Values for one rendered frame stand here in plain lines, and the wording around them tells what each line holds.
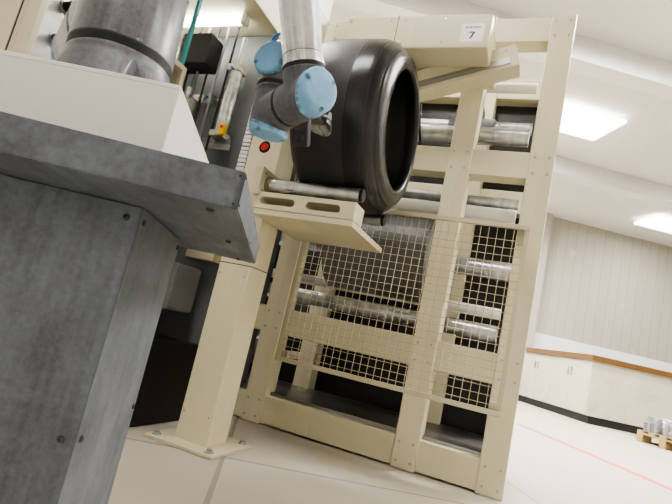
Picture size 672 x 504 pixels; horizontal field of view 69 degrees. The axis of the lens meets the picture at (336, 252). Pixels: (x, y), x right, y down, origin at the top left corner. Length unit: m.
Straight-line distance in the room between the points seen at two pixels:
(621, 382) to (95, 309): 7.84
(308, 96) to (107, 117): 0.47
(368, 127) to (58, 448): 1.17
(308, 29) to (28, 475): 0.87
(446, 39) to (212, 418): 1.65
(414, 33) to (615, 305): 9.60
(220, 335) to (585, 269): 9.75
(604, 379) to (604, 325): 3.25
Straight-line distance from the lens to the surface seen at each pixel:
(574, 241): 10.97
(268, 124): 1.12
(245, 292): 1.73
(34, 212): 0.69
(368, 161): 1.55
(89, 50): 0.79
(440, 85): 2.22
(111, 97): 0.66
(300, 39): 1.07
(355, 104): 1.53
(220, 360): 1.74
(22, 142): 0.57
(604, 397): 8.05
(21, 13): 1.63
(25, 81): 0.70
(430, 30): 2.20
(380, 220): 1.82
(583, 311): 10.92
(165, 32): 0.84
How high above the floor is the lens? 0.46
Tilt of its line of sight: 9 degrees up
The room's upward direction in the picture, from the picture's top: 13 degrees clockwise
